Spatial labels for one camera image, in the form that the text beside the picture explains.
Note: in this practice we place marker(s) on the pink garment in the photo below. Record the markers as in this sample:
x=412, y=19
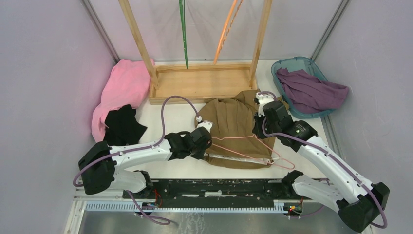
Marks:
x=128, y=84

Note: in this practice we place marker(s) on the wooden clothes rack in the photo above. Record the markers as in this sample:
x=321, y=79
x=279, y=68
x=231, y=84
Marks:
x=200, y=82

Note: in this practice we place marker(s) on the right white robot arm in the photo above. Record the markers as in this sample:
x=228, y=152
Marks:
x=358, y=202

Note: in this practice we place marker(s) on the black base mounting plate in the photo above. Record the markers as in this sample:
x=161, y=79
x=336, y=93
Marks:
x=219, y=193

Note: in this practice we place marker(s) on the orange wavy hanger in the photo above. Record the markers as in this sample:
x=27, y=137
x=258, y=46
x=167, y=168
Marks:
x=232, y=13

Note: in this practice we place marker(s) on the black garment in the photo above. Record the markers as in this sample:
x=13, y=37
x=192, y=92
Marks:
x=122, y=128

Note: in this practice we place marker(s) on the green hanger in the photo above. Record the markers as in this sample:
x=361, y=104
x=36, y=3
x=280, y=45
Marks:
x=182, y=7

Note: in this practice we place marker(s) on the tan brown pleated skirt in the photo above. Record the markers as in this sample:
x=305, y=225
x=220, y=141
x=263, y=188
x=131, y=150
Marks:
x=231, y=117

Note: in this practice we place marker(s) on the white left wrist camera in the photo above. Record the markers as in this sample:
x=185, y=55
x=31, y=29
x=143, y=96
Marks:
x=203, y=123

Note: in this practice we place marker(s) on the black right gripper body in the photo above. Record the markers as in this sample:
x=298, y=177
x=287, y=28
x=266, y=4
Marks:
x=259, y=127

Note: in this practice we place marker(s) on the teal plastic bin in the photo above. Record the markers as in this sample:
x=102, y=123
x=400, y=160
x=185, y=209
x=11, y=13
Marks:
x=294, y=64

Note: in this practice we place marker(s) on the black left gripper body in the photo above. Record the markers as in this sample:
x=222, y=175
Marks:
x=197, y=152

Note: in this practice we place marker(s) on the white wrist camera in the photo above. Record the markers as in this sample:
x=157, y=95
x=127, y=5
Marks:
x=263, y=98
x=203, y=123

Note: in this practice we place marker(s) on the pink thin hanger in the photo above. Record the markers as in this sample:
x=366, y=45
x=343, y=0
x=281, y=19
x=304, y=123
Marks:
x=246, y=152

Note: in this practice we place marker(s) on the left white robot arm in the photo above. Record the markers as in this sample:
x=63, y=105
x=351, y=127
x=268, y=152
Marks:
x=106, y=167

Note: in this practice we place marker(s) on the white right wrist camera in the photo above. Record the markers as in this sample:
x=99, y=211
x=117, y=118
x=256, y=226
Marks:
x=263, y=98

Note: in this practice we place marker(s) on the purple garment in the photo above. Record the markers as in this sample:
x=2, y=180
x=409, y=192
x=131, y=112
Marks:
x=310, y=95

